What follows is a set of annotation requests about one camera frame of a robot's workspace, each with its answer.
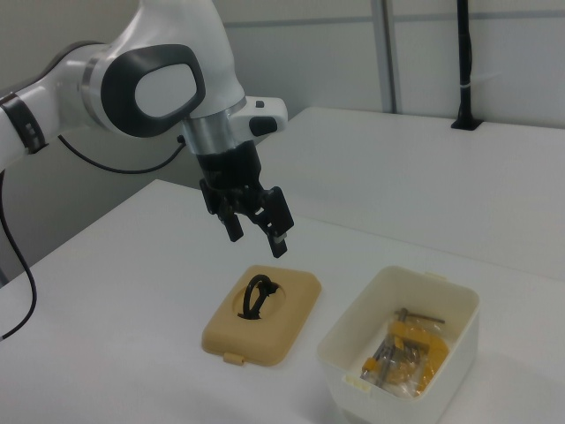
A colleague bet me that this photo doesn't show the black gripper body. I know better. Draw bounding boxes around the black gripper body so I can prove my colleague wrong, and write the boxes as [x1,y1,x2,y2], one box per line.
[195,140,264,192]

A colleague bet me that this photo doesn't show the tan plastic case lid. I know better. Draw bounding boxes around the tan plastic case lid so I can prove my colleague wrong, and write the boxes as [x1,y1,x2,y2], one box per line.
[201,263,322,367]

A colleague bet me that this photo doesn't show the cream plastic tool case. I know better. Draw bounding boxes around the cream plastic tool case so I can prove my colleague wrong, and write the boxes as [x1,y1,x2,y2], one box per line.
[316,264,481,402]

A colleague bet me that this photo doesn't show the clear plastic bag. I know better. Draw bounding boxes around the clear plastic bag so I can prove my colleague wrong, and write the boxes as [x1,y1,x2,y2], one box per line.
[364,314,452,397]

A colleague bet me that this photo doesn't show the orange C-clamp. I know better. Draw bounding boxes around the orange C-clamp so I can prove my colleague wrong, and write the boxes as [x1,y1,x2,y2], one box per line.
[361,308,451,394]

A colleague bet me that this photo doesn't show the black pole with base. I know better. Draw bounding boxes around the black pole with base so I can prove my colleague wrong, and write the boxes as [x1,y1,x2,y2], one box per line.
[449,0,483,132]

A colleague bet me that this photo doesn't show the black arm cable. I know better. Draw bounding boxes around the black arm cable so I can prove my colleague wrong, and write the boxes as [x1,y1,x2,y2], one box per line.
[0,132,186,344]

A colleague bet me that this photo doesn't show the grey partition post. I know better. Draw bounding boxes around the grey partition post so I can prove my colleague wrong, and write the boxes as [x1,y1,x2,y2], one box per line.
[378,0,397,114]

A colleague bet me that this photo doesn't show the black cable strap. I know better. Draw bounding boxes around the black cable strap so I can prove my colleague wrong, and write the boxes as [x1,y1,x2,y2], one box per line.
[0,91,49,155]

